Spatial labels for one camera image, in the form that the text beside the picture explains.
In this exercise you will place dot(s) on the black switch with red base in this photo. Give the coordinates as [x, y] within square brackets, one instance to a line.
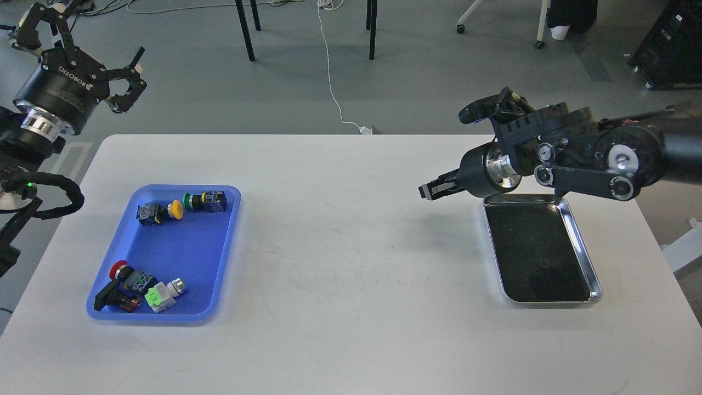
[113, 296]

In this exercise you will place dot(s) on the black equipment case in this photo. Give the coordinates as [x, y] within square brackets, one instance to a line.
[670, 54]

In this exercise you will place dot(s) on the blue plastic tray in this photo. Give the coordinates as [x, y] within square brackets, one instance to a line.
[195, 249]

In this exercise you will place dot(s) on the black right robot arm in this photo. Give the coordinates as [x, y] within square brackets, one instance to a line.
[569, 151]

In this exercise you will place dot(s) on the red push button switch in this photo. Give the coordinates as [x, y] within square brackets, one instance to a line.
[133, 279]

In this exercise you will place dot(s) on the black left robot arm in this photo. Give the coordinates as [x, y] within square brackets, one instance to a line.
[29, 137]

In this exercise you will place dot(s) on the green push button switch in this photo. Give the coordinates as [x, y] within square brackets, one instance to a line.
[212, 201]

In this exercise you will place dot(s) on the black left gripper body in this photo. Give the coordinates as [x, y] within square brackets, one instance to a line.
[63, 90]

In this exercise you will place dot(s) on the silver selector switch green block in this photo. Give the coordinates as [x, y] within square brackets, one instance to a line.
[162, 296]

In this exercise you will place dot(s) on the silver metal tray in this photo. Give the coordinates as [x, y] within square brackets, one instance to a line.
[526, 228]

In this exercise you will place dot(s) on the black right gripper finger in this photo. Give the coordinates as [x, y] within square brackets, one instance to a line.
[444, 185]

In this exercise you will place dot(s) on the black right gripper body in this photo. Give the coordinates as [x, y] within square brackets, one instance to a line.
[486, 171]

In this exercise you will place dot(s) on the yellow push button switch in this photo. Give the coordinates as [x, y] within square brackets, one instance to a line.
[153, 213]

